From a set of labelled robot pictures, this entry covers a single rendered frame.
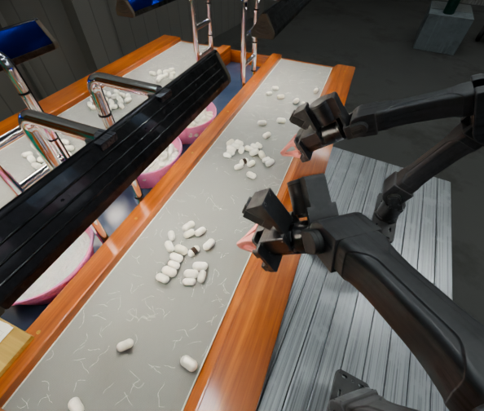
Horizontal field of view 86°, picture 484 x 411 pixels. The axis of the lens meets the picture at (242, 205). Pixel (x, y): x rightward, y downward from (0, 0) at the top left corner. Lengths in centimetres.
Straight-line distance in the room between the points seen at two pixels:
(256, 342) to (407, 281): 35
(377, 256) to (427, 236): 67
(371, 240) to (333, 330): 41
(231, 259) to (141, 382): 31
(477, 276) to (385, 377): 135
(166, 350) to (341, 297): 44
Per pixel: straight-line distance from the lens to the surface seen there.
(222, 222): 75
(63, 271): 80
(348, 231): 36
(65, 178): 40
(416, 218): 104
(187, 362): 59
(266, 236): 47
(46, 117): 50
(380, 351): 76
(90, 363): 67
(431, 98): 74
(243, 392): 57
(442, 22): 503
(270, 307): 61
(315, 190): 42
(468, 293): 190
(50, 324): 70
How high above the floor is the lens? 134
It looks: 49 degrees down
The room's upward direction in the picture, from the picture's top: 2 degrees clockwise
